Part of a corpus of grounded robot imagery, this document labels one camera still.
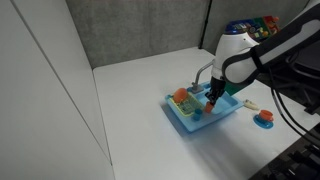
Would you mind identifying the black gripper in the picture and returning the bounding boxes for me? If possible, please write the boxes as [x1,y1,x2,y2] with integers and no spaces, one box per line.
[204,76,228,106]

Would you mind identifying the orange plastic cup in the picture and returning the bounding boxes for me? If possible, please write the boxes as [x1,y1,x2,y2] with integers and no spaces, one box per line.
[204,101,215,114]

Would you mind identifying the blue plastic cup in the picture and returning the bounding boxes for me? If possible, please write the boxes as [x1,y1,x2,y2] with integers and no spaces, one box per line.
[192,108,204,122]

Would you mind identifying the light blue toy sink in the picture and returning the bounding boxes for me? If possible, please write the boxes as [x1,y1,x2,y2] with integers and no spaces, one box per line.
[164,80,244,134]

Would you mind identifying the yellow green dish rack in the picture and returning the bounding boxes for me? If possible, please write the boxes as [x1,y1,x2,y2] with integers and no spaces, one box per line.
[172,92,205,118]

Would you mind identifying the grey toy faucet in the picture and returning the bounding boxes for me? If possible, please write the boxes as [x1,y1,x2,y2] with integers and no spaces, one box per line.
[190,60,216,94]

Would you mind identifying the orange toy plate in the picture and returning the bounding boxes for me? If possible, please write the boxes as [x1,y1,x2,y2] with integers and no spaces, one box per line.
[172,87,189,104]

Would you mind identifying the pale yellow food piece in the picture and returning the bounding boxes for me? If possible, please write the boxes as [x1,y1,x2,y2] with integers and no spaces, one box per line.
[243,98,260,111]

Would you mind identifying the blue saucer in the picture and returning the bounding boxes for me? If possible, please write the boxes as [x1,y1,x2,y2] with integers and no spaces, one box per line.
[252,114,275,130]

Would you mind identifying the black tripod pole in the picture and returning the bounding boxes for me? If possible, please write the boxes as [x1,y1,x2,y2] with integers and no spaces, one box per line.
[198,0,213,50]

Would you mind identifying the toy storage shelf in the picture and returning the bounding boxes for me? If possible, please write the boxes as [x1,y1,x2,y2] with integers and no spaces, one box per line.
[224,14,281,43]

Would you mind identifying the black equipment stand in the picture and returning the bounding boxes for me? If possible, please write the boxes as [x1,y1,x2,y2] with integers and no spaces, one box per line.
[249,123,320,180]

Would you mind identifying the orange teacup with handle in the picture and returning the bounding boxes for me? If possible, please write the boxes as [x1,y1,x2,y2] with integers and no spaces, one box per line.
[258,109,275,123]

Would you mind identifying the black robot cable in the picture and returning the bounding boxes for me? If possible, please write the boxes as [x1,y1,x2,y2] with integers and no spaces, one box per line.
[274,88,320,134]
[266,68,320,143]

